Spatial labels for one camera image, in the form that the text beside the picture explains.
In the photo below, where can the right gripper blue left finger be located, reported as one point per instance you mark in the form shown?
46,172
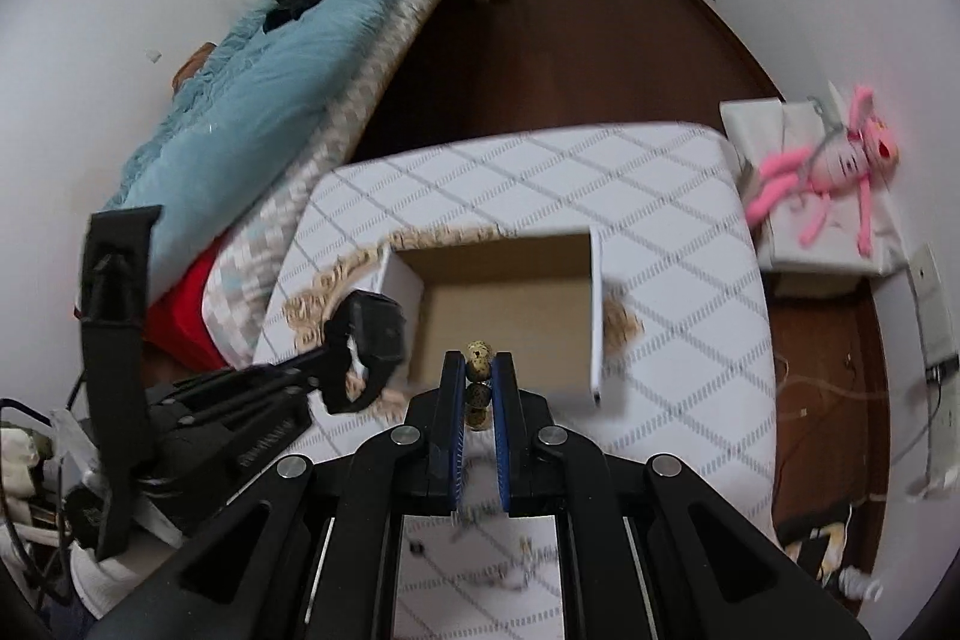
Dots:
447,434

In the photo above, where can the white wall power strip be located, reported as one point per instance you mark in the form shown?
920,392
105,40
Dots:
940,356

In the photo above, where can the brown pillow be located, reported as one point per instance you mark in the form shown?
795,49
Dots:
193,64

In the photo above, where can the light blue quilt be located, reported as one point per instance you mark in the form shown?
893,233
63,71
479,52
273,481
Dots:
236,125

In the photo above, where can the pink panther plush toy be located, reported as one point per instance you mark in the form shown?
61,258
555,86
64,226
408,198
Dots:
851,159

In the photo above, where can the black power adapter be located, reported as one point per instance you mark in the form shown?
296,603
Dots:
943,370

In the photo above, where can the white cloth covered box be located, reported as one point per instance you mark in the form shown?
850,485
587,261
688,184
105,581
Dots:
757,129

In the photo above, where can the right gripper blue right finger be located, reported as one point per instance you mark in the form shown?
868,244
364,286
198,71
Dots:
510,431

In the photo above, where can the red blanket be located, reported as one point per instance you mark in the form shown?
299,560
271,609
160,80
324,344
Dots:
174,323

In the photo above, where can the open cardboard box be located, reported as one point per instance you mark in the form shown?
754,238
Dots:
537,297

